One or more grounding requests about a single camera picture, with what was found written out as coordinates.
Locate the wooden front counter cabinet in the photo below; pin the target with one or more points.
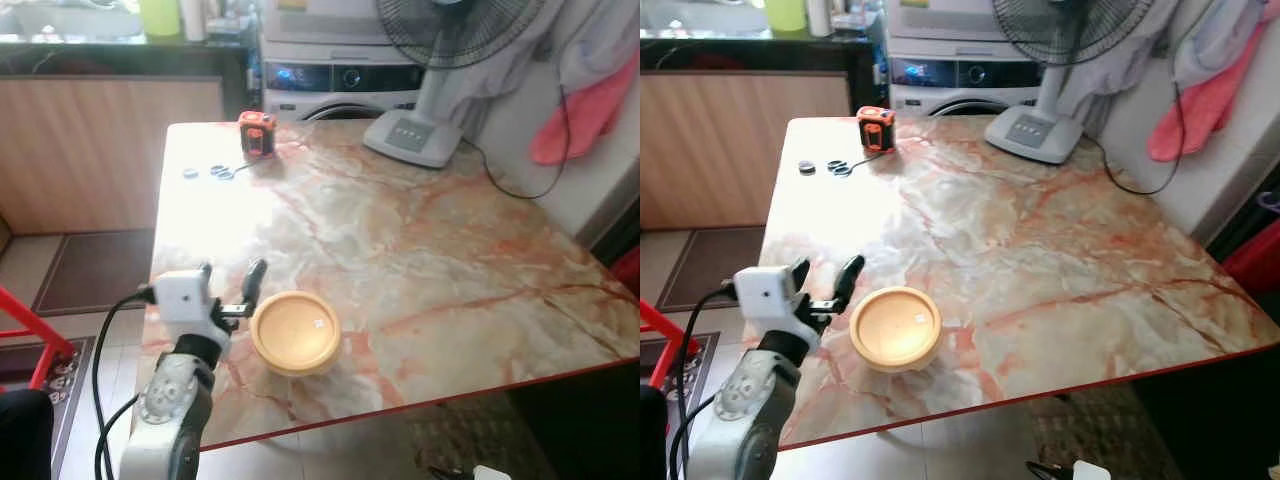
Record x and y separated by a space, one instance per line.
90 150
730 150

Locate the brown doormat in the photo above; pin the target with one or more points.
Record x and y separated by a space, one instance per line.
712 268
95 272

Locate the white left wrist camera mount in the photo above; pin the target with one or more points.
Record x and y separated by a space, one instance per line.
182 295
762 292

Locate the white cabinet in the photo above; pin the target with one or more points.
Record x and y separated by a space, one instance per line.
1220 175
590 195

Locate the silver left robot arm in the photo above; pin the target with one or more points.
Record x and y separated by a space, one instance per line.
168 420
740 420

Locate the white standing fan black grille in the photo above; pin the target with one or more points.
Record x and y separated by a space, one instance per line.
1035 130
412 135

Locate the white washing machine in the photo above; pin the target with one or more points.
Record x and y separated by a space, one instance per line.
950 82
330 85

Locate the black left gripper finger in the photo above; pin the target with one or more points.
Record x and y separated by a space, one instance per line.
800 274
205 278
256 280
850 277

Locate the pink cloth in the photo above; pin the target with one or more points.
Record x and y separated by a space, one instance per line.
1200 115
580 125

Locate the grey hanging garment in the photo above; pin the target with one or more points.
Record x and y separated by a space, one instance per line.
1120 60
500 60

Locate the round yellow lidded container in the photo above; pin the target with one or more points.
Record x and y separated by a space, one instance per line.
296 332
896 328

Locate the red plastic container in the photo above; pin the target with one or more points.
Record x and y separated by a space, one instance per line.
628 270
1255 258

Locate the red metal frame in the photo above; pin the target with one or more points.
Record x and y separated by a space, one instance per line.
668 330
30 325

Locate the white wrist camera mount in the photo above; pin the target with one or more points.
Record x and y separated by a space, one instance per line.
762 292
1090 470
182 295
491 473

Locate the white bottle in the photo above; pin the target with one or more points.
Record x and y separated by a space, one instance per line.
195 20
820 18

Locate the patterned floor mat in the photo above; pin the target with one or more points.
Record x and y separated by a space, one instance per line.
700 355
70 400

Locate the green plastic cup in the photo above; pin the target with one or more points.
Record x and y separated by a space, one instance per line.
159 16
785 13

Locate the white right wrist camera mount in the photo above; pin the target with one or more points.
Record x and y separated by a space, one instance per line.
491 473
1090 470

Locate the orange black tape measure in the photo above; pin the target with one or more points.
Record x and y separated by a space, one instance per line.
876 129
257 134

